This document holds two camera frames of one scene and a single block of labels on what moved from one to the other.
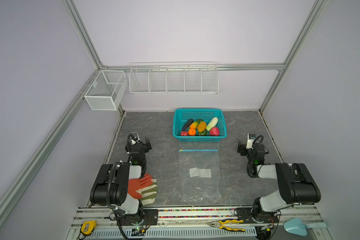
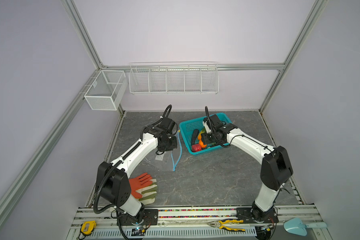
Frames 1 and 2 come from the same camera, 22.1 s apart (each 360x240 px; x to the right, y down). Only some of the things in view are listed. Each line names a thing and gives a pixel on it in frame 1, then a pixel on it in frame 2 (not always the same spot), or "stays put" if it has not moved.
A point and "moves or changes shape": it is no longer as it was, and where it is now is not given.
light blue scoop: x=296 y=226 stays put
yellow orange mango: x=201 y=126 to x=201 y=143
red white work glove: x=144 y=188 stays put
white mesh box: x=105 y=92 stays put
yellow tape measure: x=87 y=227 stays put
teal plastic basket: x=199 y=125 moves or changes shape
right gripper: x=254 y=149 to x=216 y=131
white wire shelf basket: x=173 y=78 stays put
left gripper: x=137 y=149 to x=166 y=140
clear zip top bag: x=199 y=175 to x=167 y=160
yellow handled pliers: x=218 y=224 stays put
